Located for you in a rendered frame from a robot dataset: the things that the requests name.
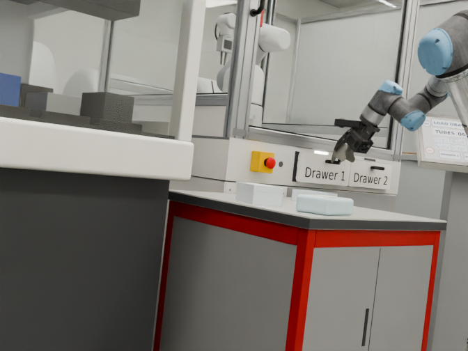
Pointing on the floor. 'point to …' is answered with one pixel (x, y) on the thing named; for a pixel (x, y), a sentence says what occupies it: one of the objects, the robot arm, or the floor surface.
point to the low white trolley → (293, 278)
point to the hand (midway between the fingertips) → (336, 159)
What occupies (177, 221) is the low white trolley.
